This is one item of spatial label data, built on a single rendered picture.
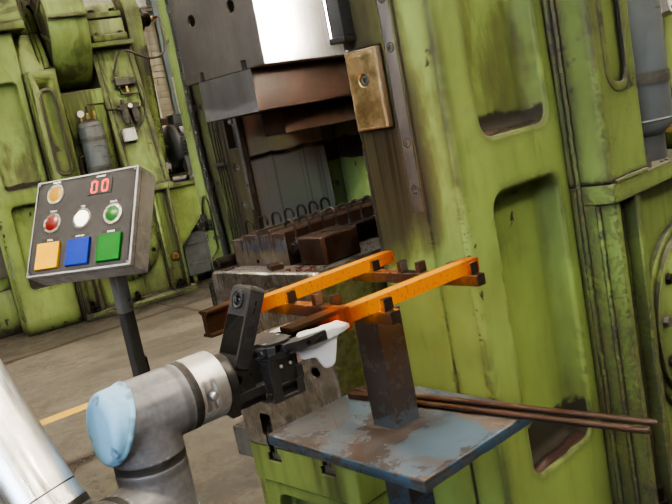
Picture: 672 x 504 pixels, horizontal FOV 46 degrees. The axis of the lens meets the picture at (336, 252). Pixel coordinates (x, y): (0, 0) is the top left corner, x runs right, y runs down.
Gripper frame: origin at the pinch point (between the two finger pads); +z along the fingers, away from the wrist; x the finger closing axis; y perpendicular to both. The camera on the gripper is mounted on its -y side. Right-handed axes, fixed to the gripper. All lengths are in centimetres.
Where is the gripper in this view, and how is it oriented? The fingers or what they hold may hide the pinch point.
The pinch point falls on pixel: (327, 320)
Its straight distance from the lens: 118.3
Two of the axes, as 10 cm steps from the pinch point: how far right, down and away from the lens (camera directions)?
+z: 7.5, -2.5, 6.1
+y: 1.9, 9.7, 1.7
